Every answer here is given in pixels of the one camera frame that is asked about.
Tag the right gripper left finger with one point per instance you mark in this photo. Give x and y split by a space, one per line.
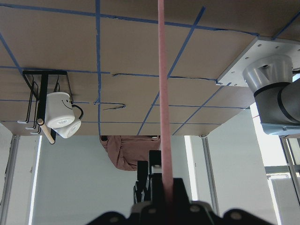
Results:
148 192

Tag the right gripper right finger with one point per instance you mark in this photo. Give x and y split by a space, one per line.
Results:
187 212

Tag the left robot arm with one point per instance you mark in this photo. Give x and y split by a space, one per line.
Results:
277 97

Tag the brown cloth bundle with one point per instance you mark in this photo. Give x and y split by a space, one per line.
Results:
125 151

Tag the white mug near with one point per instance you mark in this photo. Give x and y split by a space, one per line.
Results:
69 130

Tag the white mug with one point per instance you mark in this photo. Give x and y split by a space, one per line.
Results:
59 112
69 130

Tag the white mug far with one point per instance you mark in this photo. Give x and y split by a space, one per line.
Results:
59 112

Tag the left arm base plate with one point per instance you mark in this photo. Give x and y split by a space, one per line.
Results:
264 61

